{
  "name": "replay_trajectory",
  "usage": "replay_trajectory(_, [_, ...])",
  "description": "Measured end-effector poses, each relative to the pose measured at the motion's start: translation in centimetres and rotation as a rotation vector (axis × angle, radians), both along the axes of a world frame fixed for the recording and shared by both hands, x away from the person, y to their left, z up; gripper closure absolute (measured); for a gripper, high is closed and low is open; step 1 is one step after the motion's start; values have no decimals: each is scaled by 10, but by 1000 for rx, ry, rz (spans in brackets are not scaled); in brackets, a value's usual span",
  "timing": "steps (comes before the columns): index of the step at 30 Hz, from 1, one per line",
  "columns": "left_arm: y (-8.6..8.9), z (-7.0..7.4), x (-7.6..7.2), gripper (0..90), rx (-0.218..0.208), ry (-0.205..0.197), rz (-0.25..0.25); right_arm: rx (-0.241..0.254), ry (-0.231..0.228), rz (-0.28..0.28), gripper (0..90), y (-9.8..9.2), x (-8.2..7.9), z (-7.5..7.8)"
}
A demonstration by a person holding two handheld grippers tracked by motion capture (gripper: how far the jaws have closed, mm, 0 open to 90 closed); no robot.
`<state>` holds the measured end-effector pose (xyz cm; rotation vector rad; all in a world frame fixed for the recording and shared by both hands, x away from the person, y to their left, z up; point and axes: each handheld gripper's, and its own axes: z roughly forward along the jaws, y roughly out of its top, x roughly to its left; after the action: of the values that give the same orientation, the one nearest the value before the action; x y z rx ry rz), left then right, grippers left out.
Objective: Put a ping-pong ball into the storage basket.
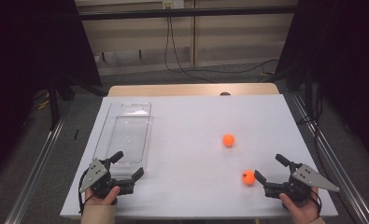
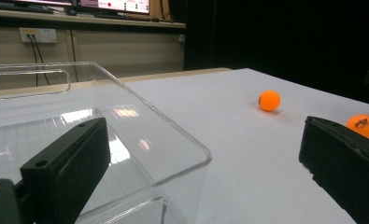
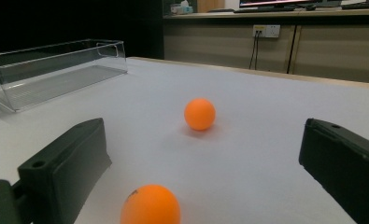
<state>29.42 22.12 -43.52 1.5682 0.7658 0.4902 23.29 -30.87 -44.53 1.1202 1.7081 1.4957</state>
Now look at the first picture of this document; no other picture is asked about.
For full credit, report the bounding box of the orange ball with black mark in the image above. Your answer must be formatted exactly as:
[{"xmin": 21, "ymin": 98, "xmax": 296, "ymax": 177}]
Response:
[{"xmin": 241, "ymin": 170, "xmax": 256, "ymax": 187}]

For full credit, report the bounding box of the black curtain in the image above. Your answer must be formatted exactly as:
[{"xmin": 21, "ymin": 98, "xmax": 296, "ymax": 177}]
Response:
[
  {"xmin": 0, "ymin": 0, "xmax": 103, "ymax": 181},
  {"xmin": 275, "ymin": 0, "xmax": 369, "ymax": 166}
]

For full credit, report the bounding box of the long black floor cable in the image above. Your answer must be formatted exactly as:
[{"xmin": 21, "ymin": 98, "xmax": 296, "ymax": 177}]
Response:
[{"xmin": 163, "ymin": 16, "xmax": 280, "ymax": 75}]

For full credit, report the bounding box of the yellow cable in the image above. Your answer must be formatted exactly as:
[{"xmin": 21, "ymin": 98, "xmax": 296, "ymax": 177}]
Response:
[{"xmin": 36, "ymin": 96, "xmax": 50, "ymax": 110}]

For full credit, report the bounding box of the wooden table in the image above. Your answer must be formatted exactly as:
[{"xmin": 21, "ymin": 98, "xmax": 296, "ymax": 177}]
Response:
[{"xmin": 106, "ymin": 82, "xmax": 280, "ymax": 97}]

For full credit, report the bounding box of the white board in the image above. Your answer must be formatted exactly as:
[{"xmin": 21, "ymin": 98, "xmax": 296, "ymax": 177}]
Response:
[{"xmin": 60, "ymin": 93, "xmax": 339, "ymax": 218}]

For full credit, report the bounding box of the short black floor cable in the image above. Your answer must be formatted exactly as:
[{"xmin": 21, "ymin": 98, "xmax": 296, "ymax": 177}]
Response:
[{"xmin": 169, "ymin": 16, "xmax": 217, "ymax": 84}]

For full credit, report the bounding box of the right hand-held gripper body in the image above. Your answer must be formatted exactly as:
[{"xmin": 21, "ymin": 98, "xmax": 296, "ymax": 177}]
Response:
[{"xmin": 263, "ymin": 161, "xmax": 341, "ymax": 203}]

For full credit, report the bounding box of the person's right hand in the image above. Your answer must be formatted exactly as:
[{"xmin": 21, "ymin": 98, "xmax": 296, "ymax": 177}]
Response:
[{"xmin": 278, "ymin": 186, "xmax": 320, "ymax": 224}]

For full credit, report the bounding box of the person's left hand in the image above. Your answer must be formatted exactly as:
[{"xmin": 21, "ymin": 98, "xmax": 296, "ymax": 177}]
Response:
[{"xmin": 84, "ymin": 185, "xmax": 121, "ymax": 207}]

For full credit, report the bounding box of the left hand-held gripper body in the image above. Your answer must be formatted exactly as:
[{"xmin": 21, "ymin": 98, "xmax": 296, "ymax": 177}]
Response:
[{"xmin": 78, "ymin": 158, "xmax": 135, "ymax": 200}]

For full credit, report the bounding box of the black metal bar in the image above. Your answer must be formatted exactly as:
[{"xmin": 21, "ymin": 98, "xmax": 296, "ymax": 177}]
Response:
[{"xmin": 78, "ymin": 5, "xmax": 298, "ymax": 21}]

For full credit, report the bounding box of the wall power outlet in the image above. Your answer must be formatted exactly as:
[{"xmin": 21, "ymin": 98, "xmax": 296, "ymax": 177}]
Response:
[{"xmin": 162, "ymin": 0, "xmax": 185, "ymax": 9}]

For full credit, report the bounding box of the plain orange ball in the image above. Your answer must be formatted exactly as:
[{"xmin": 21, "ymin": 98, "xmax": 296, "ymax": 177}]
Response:
[{"xmin": 221, "ymin": 133, "xmax": 236, "ymax": 148}]

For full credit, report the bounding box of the clear plastic container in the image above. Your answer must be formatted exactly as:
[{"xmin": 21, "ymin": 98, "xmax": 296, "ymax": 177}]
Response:
[{"xmin": 92, "ymin": 101, "xmax": 154, "ymax": 180}]

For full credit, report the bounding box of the aluminium rail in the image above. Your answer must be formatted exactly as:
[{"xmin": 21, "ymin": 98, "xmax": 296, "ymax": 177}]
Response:
[
  {"xmin": 289, "ymin": 92, "xmax": 369, "ymax": 224},
  {"xmin": 4, "ymin": 115, "xmax": 66, "ymax": 224}
]

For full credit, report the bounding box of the right hand-held gripper cable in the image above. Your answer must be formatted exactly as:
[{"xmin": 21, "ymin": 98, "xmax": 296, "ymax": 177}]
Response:
[{"xmin": 309, "ymin": 189, "xmax": 323, "ymax": 217}]

